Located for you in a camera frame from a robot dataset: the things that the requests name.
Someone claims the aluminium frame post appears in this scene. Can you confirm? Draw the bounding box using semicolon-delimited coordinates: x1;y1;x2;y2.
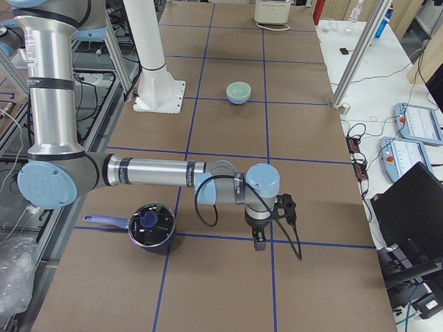
330;0;391;109

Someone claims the blue teach pendant far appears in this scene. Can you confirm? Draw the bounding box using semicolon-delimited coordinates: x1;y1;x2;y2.
394;102;442;146

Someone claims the blue water bottle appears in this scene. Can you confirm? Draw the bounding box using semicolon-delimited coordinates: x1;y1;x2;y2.
374;2;394;39

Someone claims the dark blue saucepan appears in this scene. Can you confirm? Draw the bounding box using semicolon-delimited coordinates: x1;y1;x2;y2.
82;203;177;253

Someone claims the black monitor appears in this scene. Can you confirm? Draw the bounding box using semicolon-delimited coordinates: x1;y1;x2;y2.
370;162;442;291

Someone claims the blue bowl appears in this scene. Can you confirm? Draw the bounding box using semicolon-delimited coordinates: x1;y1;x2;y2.
227;95;250;105

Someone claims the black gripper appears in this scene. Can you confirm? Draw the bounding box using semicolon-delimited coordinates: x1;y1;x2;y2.
245;194;297;251

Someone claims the chrome and white toaster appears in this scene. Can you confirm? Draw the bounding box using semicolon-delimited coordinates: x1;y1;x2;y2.
254;0;291;25

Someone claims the green bowl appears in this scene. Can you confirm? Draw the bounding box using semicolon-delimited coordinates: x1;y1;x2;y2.
226;82;251;100

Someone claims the white toaster power cable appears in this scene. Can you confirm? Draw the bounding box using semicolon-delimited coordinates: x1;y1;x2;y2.
256;21;292;33

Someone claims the clear plastic bag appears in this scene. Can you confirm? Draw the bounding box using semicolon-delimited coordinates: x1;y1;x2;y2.
1;236;37;321

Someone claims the blue teach pendant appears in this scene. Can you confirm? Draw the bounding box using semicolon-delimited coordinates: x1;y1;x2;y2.
394;102;442;146
380;137;432;183

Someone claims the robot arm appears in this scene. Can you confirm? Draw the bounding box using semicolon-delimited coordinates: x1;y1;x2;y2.
1;18;25;57
12;1;296;250

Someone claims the blue teach pendant near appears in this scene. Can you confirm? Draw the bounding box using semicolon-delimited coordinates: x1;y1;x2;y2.
380;137;432;183

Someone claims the aluminium frame rail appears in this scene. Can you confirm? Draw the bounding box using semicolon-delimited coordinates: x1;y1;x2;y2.
0;27;132;264

